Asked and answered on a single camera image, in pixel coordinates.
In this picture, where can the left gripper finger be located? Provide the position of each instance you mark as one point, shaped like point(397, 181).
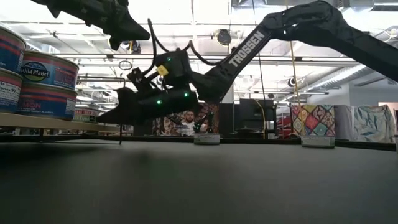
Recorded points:
point(114, 43)
point(133, 31)

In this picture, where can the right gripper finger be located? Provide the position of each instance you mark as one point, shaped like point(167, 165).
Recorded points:
point(110, 117)

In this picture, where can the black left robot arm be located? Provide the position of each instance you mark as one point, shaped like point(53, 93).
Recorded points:
point(46, 6)

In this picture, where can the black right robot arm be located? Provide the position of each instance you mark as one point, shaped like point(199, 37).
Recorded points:
point(248, 49)

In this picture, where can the red patterned cloth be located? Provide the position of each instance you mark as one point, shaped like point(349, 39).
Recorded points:
point(214, 113)
point(171, 124)

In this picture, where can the small yellow tag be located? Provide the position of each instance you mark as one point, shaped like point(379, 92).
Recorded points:
point(162, 70)

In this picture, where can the black screen panel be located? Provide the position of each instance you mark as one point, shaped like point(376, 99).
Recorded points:
point(143, 130)

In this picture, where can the person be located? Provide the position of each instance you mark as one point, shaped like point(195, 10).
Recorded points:
point(188, 126)

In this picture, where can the distant black robot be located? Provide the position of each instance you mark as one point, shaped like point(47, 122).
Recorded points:
point(209, 123)

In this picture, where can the narrow black monitor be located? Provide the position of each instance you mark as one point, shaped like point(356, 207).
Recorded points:
point(226, 119)

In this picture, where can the dark table mat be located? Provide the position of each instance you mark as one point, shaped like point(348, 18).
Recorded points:
point(186, 186)

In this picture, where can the wide black monitor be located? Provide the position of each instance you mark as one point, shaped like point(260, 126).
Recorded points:
point(252, 115)

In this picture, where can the colourful patchwork quilt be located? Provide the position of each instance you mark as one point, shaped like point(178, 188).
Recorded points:
point(312, 119)

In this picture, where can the leaf print fabric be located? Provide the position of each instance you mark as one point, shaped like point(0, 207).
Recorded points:
point(373, 123)

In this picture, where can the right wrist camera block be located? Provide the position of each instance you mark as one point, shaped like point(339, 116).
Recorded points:
point(136, 79)

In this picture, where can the wooden shelf with black frame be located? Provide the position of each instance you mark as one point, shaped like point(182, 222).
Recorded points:
point(62, 124)

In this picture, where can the long ceiling light rail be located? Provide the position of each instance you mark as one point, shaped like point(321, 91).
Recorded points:
point(311, 58)

